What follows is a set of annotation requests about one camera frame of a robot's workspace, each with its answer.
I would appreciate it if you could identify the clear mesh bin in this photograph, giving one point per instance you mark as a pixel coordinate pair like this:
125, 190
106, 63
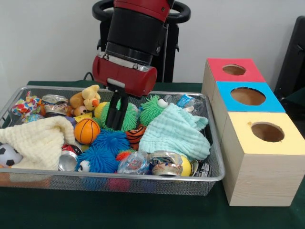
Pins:
167, 185

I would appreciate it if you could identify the orange tiger striped ball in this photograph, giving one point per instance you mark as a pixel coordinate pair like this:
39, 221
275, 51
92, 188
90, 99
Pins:
136, 136

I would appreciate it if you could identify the yellow plush animal toy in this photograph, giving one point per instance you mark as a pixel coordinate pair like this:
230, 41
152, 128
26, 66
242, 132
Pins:
88, 98

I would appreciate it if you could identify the dark green table cloth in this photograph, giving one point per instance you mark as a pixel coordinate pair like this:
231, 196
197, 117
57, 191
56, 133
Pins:
143, 210

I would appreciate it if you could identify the small orange basketball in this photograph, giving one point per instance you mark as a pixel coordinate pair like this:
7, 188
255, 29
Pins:
86, 131

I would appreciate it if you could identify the colourful patterned knotted toy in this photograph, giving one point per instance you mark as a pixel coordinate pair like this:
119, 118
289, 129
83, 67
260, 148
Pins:
26, 106

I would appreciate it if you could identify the blue furry monster toy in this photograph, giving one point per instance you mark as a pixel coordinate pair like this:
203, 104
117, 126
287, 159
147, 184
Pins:
102, 160

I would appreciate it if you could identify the wooden box with three holes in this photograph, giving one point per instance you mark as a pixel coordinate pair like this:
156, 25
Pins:
262, 176

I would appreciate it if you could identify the cream muslin cloth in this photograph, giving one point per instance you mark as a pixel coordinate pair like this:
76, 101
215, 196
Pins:
40, 143

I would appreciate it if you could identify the black upright panel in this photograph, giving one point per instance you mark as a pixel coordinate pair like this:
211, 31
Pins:
293, 62

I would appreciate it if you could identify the green spiky rubber ball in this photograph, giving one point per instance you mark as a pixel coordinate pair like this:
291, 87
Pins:
131, 119

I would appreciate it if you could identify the small black white soccer ball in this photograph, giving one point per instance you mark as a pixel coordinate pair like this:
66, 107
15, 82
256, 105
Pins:
8, 155

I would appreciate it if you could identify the green furry monster toy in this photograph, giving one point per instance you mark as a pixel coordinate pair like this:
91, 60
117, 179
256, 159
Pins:
150, 110

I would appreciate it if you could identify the blue spiky rubber ball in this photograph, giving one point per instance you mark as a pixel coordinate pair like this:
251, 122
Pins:
112, 139

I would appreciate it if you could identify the mint green muslin cloth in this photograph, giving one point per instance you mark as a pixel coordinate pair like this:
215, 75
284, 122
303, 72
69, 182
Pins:
176, 133

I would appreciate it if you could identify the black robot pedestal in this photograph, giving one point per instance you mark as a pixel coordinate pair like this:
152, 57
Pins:
171, 57

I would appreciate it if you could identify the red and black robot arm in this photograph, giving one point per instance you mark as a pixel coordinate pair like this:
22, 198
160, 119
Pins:
136, 28

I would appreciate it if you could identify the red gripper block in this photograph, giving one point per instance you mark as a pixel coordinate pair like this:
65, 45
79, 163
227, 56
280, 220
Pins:
124, 76

